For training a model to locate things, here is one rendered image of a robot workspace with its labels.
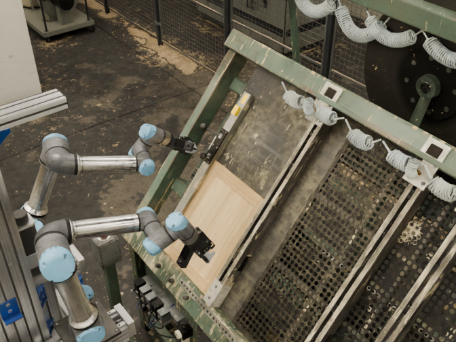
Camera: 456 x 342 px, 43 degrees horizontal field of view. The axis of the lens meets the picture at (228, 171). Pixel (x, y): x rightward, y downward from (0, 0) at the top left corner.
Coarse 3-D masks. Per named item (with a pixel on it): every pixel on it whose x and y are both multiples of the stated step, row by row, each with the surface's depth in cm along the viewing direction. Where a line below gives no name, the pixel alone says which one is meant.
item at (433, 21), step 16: (288, 0) 311; (352, 0) 268; (368, 0) 260; (384, 0) 253; (400, 0) 246; (416, 0) 244; (400, 16) 249; (416, 16) 243; (432, 16) 236; (448, 16) 231; (432, 32) 239; (448, 32) 233; (416, 112) 260; (368, 224) 284; (304, 272) 302
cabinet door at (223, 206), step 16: (208, 176) 300; (224, 176) 293; (208, 192) 298; (224, 192) 291; (240, 192) 284; (192, 208) 302; (208, 208) 295; (224, 208) 289; (240, 208) 282; (256, 208) 275; (192, 224) 300; (208, 224) 293; (224, 224) 286; (240, 224) 280; (176, 240) 304; (224, 240) 284; (176, 256) 301; (192, 256) 295; (224, 256) 281; (192, 272) 292; (208, 272) 286; (208, 288) 283
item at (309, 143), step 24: (312, 96) 242; (336, 96) 251; (312, 120) 256; (312, 144) 259; (288, 168) 263; (288, 192) 266; (264, 216) 265; (240, 240) 270; (240, 264) 271; (216, 288) 273
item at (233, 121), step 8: (248, 96) 292; (240, 104) 295; (248, 104) 294; (240, 112) 294; (232, 120) 296; (240, 120) 296; (224, 128) 298; (232, 128) 296; (224, 144) 298; (216, 152) 298; (216, 160) 301; (200, 168) 302; (208, 168) 300; (200, 176) 301; (192, 184) 303; (200, 184) 302; (192, 192) 302; (184, 200) 304; (176, 208) 306; (184, 208) 304
